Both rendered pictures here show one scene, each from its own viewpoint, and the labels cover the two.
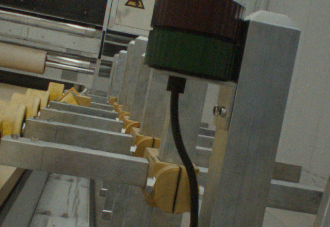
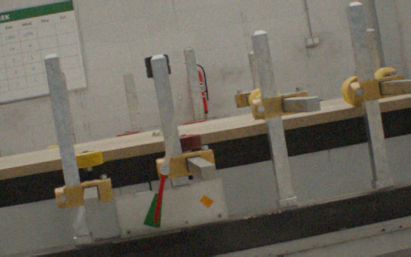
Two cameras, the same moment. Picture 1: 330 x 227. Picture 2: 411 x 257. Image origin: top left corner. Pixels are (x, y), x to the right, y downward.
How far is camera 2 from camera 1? 228 cm
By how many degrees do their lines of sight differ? 92
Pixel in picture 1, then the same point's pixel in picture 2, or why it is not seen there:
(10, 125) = (344, 90)
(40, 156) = not seen: hidden behind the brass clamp
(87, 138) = not seen: hidden behind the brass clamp
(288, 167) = (409, 83)
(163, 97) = (356, 56)
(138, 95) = not seen: outside the picture
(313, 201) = (297, 105)
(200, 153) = (388, 85)
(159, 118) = (358, 69)
